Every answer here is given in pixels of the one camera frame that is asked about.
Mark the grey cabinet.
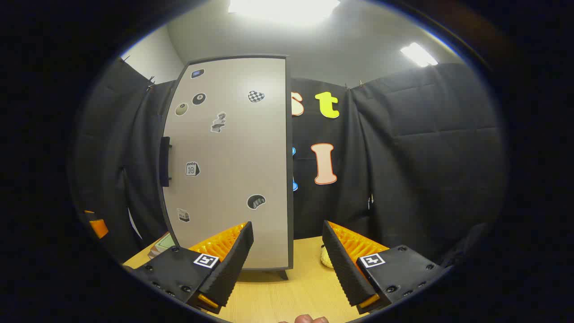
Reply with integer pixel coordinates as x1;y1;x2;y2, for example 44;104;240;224
159;54;295;281

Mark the green book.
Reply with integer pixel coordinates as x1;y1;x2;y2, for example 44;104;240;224
155;232;176;251

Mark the black backdrop cloth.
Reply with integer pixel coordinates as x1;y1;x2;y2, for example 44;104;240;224
67;58;507;265

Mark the ceiling light panel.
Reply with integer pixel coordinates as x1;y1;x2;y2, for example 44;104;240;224
400;43;439;68
228;0;341;25

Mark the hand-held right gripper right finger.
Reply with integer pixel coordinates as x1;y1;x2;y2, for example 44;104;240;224
322;220;450;315

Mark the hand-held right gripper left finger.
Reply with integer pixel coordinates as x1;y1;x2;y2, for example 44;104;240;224
128;221;255;314

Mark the yellow plush toy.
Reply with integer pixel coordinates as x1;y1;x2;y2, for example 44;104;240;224
320;244;335;269

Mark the black door handle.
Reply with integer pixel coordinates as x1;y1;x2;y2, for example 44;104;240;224
159;137;172;188

